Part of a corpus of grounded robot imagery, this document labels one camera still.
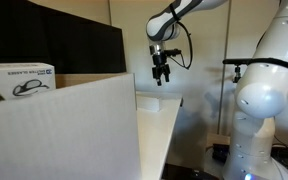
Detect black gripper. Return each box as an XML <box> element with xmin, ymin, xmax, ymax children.
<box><xmin>151</xmin><ymin>53</ymin><xmax>172</xmax><ymax>88</ymax></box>

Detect small white shutter glasses box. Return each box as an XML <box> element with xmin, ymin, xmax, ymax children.
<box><xmin>0</xmin><ymin>62</ymin><xmax>57</xmax><ymax>106</ymax></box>

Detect black box on floor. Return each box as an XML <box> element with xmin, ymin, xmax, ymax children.
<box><xmin>211</xmin><ymin>143</ymin><xmax>232</xmax><ymax>163</ymax></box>

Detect big white cardboard box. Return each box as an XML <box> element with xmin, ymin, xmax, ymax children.
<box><xmin>0</xmin><ymin>72</ymin><xmax>144</xmax><ymax>180</ymax></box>

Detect grey stand pole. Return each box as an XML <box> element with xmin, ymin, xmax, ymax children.
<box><xmin>216</xmin><ymin>0</ymin><xmax>233</xmax><ymax>136</ymax></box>

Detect large black monitor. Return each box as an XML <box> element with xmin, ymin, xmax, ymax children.
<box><xmin>50</xmin><ymin>8</ymin><xmax>128</xmax><ymax>76</ymax></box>

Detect beige wooden block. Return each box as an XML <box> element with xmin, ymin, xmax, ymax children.
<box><xmin>206</xmin><ymin>133</ymin><xmax>232</xmax><ymax>149</ymax></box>

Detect black floor plate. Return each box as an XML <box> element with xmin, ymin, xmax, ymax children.
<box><xmin>161</xmin><ymin>162</ymin><xmax>220</xmax><ymax>180</ymax></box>

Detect black camera on mount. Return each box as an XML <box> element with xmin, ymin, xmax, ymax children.
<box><xmin>222</xmin><ymin>58</ymin><xmax>248</xmax><ymax>84</ymax></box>

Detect black floor cables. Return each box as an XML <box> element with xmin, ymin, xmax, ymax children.
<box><xmin>271</xmin><ymin>134</ymin><xmax>288</xmax><ymax>169</ymax></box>

